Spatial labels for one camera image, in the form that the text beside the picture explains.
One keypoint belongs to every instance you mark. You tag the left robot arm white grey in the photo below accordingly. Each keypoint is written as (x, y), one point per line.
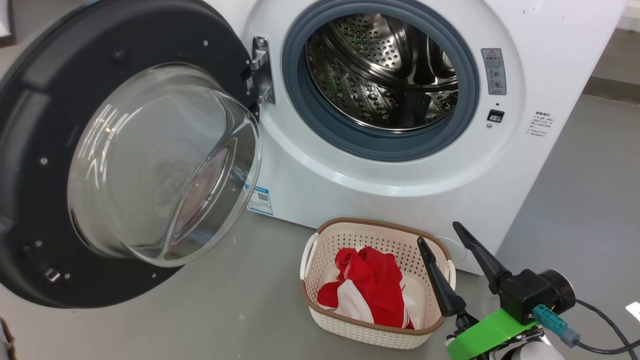
(530, 352)

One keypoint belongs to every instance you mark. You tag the grey warning label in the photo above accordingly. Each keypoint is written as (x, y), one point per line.
(494, 72)

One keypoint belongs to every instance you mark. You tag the black door latch socket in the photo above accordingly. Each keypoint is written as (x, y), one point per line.
(496, 116)

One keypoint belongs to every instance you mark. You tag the black round glass washer door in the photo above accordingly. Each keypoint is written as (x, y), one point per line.
(30, 125)

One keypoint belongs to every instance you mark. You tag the black printed text sticker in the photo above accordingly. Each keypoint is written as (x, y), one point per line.
(542, 124)

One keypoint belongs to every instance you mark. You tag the blue energy label sticker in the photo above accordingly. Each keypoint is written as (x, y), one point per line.
(261, 201)

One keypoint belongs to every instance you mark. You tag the small white floor object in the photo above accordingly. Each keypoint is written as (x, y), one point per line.
(634, 311)

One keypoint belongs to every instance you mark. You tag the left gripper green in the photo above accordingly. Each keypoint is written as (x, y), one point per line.
(490, 330)

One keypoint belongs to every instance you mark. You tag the round white drain cover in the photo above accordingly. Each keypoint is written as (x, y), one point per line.
(457, 250)

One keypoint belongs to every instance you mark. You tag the cream basket with brown rim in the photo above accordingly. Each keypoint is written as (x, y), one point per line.
(340, 240)

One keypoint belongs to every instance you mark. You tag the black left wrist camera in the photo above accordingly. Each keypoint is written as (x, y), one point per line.
(530, 295)

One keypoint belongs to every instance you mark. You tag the metal door hinge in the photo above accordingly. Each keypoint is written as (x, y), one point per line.
(262, 75)

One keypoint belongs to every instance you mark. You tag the white washing machine body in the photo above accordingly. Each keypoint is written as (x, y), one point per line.
(350, 200)

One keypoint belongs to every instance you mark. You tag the red and white garment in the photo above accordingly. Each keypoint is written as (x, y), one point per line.
(375, 285)

